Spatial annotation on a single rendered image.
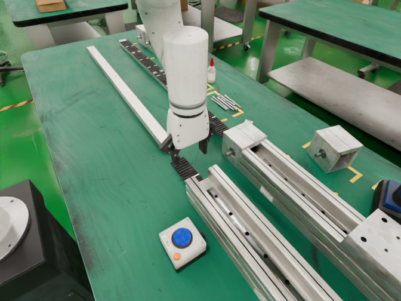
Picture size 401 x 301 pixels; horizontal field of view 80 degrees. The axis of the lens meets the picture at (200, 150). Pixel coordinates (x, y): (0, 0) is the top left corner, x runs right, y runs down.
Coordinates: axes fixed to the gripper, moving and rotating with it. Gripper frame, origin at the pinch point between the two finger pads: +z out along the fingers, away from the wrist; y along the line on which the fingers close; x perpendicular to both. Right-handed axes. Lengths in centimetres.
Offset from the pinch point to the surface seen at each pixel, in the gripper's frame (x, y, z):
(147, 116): -32.2, -0.5, 7.7
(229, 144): -0.1, -14.2, 4.0
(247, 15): -202, -206, 44
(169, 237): 15.8, 15.2, 4.7
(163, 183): -3.0, 7.9, 10.7
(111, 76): -70, 1, 8
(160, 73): -59, -19, 7
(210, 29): -202, -150, 50
